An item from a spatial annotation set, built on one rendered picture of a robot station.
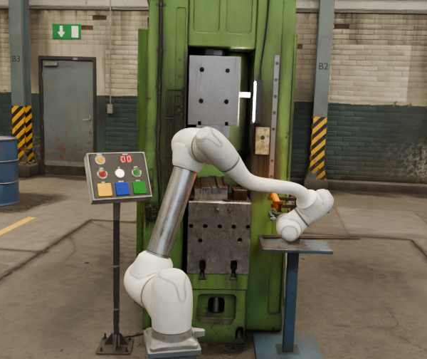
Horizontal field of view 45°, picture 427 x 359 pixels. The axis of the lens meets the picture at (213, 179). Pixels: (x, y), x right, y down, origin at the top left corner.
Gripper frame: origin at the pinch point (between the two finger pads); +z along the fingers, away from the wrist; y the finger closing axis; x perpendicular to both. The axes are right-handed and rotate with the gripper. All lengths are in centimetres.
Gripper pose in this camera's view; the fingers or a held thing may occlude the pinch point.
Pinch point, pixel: (281, 212)
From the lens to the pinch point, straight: 267.9
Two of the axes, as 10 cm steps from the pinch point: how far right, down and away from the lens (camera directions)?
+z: 0.4, -1.6, 9.9
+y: 10.0, 0.4, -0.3
